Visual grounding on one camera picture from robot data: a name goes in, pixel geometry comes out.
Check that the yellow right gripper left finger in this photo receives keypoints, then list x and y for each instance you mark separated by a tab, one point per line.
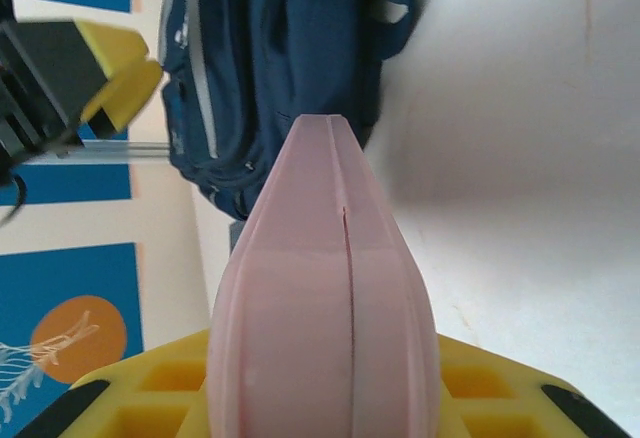
140	403

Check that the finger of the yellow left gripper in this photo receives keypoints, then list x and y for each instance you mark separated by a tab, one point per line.
117	50
127	93

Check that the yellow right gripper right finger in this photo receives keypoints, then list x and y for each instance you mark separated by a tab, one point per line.
500	403

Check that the navy blue backpack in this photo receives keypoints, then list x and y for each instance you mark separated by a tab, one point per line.
300	58

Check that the pink pencil case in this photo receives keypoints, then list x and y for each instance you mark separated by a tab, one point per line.
320	333

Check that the aluminium frame post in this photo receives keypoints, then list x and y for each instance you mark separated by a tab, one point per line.
145	150

